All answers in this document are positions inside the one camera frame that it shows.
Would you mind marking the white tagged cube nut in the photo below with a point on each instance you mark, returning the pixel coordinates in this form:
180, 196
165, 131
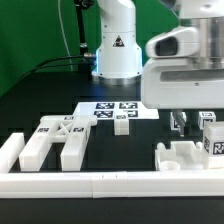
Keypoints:
205, 116
173, 124

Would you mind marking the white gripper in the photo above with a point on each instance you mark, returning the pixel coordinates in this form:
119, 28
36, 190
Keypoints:
176, 84

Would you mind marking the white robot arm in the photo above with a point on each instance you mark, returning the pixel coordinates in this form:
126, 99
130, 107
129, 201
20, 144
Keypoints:
120, 61

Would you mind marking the white marker tag sheet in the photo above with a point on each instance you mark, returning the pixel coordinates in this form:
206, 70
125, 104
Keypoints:
108, 110

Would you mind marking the white U-shaped obstacle fence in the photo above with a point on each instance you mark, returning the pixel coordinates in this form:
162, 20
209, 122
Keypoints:
101, 184

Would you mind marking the white chair backrest frame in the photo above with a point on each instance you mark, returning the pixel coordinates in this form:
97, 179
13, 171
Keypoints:
72, 131

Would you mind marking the white chair seat part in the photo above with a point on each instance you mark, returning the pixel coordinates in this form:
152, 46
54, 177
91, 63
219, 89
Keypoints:
181, 155

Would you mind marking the black camera stand pole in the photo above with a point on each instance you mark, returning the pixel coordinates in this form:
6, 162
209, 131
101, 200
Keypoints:
80, 5

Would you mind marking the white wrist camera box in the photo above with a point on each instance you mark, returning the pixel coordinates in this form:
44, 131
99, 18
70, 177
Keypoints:
177, 43

